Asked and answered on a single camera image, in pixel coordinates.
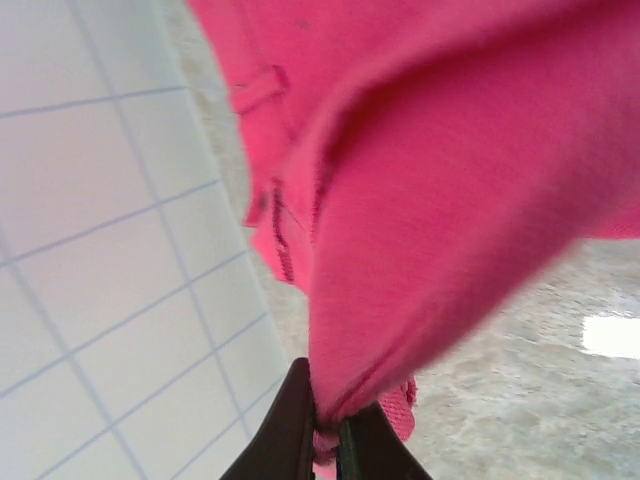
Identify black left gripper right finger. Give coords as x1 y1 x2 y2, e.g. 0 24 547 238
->
335 401 432 480

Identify pink long pants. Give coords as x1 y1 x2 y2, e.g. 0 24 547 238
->
184 0 640 480

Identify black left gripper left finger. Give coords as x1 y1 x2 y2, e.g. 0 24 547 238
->
217 356 321 480

